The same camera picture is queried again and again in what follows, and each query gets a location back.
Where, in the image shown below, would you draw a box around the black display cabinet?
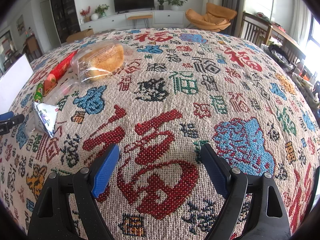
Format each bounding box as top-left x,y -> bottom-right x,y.
48,0 -> 81,46

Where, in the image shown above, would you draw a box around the bread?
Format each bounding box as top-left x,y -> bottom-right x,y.
71,39 -> 140,83

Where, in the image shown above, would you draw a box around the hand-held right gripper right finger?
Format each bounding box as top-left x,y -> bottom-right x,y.
200,143 -> 292,240

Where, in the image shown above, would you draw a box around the green candy packet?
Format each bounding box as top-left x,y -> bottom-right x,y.
34,82 -> 45,103

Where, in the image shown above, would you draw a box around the black television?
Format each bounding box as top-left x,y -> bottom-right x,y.
113,0 -> 155,14

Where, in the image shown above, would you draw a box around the red sausage packet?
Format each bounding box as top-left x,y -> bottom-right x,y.
43,50 -> 78,97

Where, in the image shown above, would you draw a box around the brown wooden furniture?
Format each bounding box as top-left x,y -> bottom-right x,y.
25,34 -> 43,59

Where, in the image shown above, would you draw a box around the wooden stool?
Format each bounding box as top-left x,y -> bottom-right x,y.
126,14 -> 153,29

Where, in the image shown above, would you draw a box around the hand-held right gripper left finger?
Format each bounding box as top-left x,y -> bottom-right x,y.
27,144 -> 120,240

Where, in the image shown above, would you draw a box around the silver snack packet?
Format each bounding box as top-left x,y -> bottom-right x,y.
32,99 -> 58,138

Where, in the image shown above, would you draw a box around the large green potted plant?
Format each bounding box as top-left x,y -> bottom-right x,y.
165,0 -> 188,11

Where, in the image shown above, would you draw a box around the white curtain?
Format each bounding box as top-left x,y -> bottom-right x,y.
291,0 -> 313,43

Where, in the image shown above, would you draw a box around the white tv cabinet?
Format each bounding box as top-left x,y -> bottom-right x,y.
79,9 -> 192,30

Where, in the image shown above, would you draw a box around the wall picture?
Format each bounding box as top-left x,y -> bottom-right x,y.
16,14 -> 25,36

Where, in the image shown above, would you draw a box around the dark wooden chair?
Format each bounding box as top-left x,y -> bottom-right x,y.
241,11 -> 273,47

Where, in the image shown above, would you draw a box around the red flowers in vase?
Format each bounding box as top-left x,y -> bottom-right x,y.
80,6 -> 92,22

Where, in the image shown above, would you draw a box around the orange lounge chair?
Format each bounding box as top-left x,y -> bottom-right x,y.
185,2 -> 237,32

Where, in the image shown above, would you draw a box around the white cardboard box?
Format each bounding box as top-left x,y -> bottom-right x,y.
0,53 -> 35,114

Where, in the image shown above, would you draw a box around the pile of household clutter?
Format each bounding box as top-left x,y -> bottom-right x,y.
260,42 -> 320,110

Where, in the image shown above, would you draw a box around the green plant in vase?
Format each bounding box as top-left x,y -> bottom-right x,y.
94,4 -> 110,19

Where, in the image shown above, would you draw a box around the brown cardboard box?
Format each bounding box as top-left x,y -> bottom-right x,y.
66,29 -> 95,43

